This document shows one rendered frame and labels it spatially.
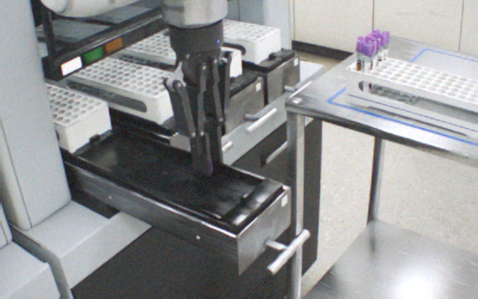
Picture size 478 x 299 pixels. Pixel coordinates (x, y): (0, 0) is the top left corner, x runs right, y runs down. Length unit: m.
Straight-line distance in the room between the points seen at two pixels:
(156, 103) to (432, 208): 1.41
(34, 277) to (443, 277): 1.01
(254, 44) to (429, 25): 1.96
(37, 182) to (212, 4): 0.40
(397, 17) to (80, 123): 2.38
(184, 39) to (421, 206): 1.57
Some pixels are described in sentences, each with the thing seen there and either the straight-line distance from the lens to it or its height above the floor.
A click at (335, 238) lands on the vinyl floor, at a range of 2.00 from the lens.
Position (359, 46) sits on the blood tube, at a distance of 1.01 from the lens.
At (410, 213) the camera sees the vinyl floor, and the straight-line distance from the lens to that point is 2.15.
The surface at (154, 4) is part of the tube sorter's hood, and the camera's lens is 1.00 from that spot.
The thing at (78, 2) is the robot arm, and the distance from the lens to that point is 0.58.
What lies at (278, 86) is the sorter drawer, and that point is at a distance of 1.24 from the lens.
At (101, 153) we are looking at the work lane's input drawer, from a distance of 0.98.
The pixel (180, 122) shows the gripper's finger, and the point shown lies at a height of 0.91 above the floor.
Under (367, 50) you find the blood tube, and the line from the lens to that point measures 1.00.
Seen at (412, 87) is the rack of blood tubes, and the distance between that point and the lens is 0.98.
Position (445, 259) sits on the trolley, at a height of 0.28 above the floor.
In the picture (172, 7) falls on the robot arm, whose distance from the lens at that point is 0.74.
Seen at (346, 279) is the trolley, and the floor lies 0.28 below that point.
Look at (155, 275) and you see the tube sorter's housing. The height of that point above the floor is 0.56.
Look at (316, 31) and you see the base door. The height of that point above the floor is 0.17.
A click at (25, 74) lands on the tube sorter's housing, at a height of 0.99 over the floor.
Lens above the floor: 1.28
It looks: 30 degrees down
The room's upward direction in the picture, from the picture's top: 4 degrees counter-clockwise
